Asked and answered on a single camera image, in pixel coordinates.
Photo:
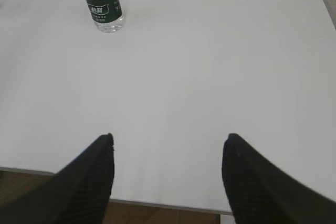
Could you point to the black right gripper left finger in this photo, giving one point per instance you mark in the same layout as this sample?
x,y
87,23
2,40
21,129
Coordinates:
x,y
79,193

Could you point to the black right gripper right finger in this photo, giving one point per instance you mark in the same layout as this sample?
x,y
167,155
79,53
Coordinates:
x,y
259,192

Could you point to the clear green-label water bottle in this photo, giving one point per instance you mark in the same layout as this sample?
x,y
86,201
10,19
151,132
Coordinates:
x,y
106,14

